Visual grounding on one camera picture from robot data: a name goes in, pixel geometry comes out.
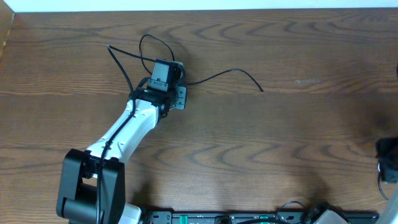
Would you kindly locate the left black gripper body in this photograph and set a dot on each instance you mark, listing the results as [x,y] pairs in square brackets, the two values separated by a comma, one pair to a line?
[180,98]

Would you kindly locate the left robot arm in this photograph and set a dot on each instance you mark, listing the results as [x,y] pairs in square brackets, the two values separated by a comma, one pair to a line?
[92,183]

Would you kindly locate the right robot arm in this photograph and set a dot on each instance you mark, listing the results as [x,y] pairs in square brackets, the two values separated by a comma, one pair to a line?
[391,211]

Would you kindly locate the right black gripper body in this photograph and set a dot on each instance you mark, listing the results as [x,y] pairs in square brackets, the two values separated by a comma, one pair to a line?
[390,155]

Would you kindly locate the cardboard panel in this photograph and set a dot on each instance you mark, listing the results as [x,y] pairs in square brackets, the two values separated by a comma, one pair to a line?
[6,21]

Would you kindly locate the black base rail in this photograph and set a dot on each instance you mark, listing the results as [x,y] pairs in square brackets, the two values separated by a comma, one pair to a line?
[290,212]

